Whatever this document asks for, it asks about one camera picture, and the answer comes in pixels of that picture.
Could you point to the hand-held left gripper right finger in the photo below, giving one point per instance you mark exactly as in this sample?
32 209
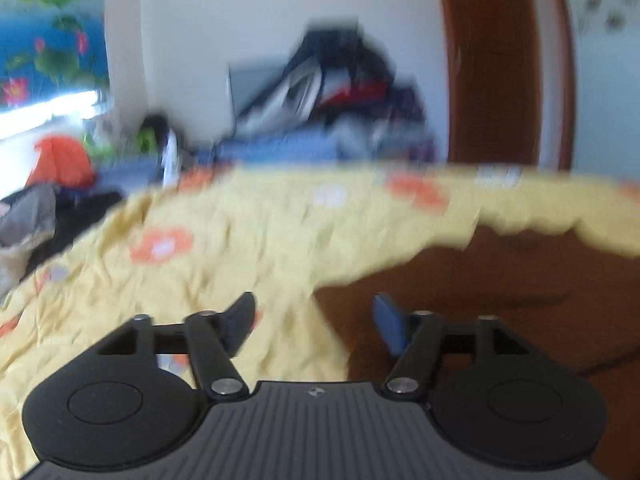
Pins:
390 324

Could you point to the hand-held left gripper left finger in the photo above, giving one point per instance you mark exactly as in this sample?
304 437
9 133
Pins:
239 321

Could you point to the brown knit garment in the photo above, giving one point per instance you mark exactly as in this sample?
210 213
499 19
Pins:
500 290

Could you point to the pile of mixed clothes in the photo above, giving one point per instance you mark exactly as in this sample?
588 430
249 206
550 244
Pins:
340 90

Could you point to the yellow floral blanket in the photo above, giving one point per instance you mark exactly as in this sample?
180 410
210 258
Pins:
210 240

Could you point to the white bottle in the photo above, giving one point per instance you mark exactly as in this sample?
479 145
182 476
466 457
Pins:
171 157

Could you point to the blue cloth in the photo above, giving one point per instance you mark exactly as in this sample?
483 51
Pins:
280 147

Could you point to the black cloth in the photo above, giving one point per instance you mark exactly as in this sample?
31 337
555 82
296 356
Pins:
75 215

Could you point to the green and black object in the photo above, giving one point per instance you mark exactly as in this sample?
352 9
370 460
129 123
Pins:
150 132

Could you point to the grey flat board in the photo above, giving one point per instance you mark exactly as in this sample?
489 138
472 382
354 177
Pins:
252 85

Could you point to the grey cloth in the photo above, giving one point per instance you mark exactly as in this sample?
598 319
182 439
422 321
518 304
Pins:
27 215

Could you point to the orange cloth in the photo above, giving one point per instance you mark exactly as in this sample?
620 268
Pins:
62 160

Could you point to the brown wooden door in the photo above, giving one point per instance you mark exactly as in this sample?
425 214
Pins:
492 60

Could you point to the blue floral curtain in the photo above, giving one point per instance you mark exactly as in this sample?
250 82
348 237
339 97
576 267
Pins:
50 35

